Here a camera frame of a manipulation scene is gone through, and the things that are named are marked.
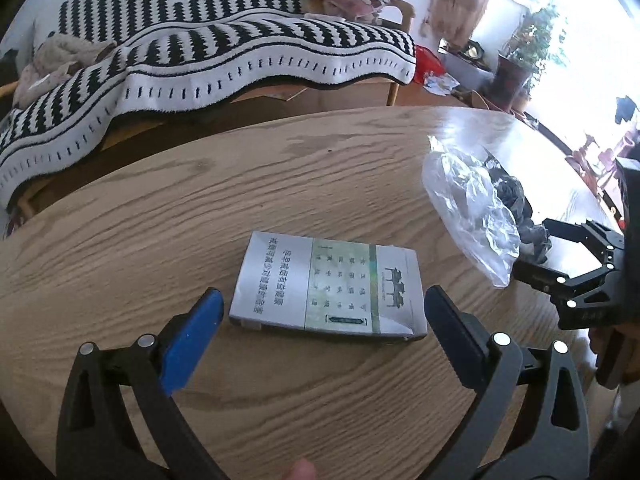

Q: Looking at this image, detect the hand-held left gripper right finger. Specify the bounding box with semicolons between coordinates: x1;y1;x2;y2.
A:
420;285;593;480

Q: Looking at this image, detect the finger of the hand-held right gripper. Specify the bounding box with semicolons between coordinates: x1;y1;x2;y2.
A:
542;217;626;267
512;257;627;332

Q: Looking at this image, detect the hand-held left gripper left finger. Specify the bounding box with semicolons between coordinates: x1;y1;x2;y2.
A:
55;287;231;480

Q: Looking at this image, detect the black plastic bag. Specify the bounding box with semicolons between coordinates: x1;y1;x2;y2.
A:
492;172;554;264

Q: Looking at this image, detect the clear plastic bag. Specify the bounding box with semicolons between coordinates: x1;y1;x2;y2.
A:
421;136;524;289

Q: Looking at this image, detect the silver green cigarette box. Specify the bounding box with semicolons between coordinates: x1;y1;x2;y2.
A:
228;231;429;345

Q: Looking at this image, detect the person's right hand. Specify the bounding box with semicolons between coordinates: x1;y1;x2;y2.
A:
589;325;633;391

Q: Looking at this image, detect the potted plant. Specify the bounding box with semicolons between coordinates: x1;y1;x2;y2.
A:
492;4;572;112

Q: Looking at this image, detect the cardboard box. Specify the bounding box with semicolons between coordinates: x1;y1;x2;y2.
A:
451;87;502;112

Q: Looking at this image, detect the white low cabinet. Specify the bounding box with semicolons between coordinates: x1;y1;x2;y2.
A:
440;50;497;94

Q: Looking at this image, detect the white printed paper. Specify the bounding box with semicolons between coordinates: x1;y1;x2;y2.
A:
424;72;461;97

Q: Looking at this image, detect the red plastic bag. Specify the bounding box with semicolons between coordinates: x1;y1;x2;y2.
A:
414;44;445;84

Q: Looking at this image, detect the beige curtain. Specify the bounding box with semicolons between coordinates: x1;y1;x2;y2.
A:
429;0;497;47

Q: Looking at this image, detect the black white striped blanket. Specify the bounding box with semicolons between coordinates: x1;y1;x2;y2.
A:
0;0;418;211

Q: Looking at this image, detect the wooden sofa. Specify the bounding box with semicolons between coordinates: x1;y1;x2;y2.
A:
5;0;417;226

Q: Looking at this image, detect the beige fluffy cloth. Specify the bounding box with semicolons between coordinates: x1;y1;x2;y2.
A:
12;34;119;109

